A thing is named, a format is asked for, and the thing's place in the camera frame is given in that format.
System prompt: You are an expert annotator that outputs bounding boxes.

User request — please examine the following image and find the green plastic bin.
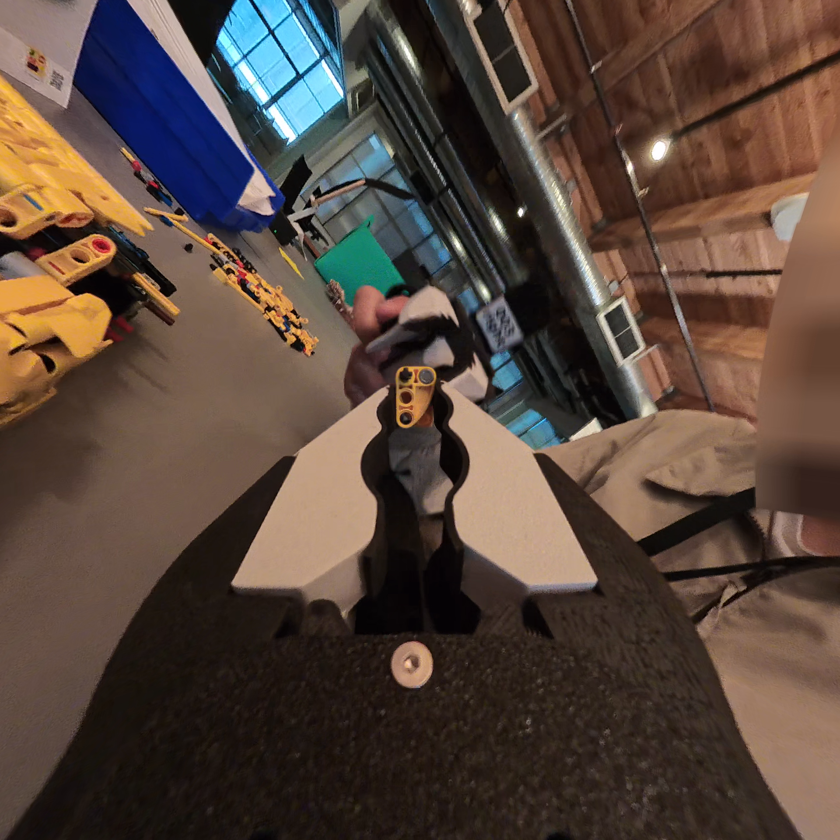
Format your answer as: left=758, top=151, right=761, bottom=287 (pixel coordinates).
left=314, top=215, right=404, bottom=290

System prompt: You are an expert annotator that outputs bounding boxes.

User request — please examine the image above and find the grey instruction booklet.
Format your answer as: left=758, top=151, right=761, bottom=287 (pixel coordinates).
left=0, top=26, right=81, bottom=109

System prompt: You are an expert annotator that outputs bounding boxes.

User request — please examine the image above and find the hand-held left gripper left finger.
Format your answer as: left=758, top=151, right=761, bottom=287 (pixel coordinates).
left=231, top=386, right=392, bottom=618

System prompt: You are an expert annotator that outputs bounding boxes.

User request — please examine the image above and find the blue plastic bin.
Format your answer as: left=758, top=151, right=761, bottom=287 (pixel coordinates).
left=73, top=0, right=284, bottom=232

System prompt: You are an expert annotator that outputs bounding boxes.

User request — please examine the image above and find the white vent grille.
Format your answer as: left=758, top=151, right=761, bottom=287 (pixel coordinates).
left=467, top=0, right=540, bottom=111
left=596, top=295, right=647, bottom=363

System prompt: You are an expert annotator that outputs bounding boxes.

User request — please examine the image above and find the large paned window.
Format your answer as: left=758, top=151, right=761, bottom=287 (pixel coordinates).
left=215, top=0, right=347, bottom=144

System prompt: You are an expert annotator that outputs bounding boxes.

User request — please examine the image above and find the small yellow holed beam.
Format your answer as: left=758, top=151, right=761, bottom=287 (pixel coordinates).
left=395, top=365, right=438, bottom=429

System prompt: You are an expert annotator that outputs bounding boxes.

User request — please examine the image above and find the pile of loose brick pieces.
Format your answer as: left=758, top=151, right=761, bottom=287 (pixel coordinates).
left=209, top=233, right=320, bottom=357

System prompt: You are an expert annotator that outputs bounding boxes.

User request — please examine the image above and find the cluster of small pins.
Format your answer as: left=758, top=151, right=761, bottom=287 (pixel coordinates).
left=119, top=146, right=175, bottom=206

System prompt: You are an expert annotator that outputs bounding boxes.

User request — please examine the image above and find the yellow toy brick car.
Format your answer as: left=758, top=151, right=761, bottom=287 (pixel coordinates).
left=0, top=75, right=179, bottom=427

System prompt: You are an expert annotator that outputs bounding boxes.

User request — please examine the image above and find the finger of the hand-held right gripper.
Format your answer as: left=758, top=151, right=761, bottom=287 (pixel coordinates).
left=364, top=284, right=460, bottom=360
left=450, top=363, right=491, bottom=404

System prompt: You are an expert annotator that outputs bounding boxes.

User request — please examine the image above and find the black shoulder strap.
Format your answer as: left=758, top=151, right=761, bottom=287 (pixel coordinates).
left=637, top=489, right=840, bottom=585

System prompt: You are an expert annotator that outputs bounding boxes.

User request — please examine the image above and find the person's right hand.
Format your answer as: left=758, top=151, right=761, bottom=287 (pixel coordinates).
left=343, top=287, right=411, bottom=408

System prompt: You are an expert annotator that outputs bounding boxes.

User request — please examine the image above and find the grey desk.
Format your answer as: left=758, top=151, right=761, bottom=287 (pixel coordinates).
left=0, top=0, right=368, bottom=815

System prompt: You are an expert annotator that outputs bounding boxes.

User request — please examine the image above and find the white ceiling sensor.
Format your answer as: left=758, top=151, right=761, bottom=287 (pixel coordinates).
left=769, top=193, right=809, bottom=242

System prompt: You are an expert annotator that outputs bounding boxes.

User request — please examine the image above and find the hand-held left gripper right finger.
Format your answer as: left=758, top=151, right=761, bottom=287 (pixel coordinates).
left=440, top=384, right=599, bottom=608

